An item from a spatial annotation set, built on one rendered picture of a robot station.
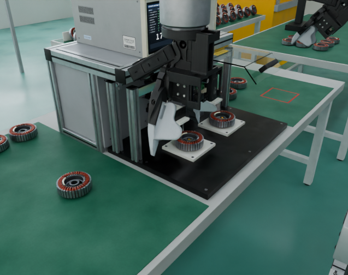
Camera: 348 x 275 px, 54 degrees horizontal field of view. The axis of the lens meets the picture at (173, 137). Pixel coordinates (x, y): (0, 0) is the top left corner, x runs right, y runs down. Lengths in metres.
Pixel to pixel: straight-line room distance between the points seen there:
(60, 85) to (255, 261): 1.31
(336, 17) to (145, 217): 0.82
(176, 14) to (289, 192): 2.07
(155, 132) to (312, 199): 1.99
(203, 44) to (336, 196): 2.13
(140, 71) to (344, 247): 0.52
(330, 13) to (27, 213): 1.09
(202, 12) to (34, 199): 0.87
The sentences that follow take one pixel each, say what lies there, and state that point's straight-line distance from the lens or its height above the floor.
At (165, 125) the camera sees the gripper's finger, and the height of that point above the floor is 1.21.
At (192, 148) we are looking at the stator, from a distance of 1.27.
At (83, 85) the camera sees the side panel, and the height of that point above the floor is 1.01.
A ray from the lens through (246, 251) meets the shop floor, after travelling 2.00.
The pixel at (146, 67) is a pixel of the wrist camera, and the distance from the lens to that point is 0.58.
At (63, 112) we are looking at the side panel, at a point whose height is 0.85.
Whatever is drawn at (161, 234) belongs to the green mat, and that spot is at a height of 0.75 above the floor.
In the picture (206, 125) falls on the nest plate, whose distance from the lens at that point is 1.48.
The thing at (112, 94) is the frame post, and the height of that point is 1.01.
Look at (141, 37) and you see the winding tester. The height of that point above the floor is 1.19.
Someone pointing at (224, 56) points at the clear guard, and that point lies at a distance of 1.44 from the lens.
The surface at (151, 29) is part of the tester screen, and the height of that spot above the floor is 1.21.
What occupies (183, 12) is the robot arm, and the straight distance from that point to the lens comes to 0.50.
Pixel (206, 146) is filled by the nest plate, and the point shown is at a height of 0.78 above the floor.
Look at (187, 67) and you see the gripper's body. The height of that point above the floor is 1.29.
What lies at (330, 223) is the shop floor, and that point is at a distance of 2.32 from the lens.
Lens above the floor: 1.46
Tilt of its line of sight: 29 degrees down
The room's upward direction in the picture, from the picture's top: straight up
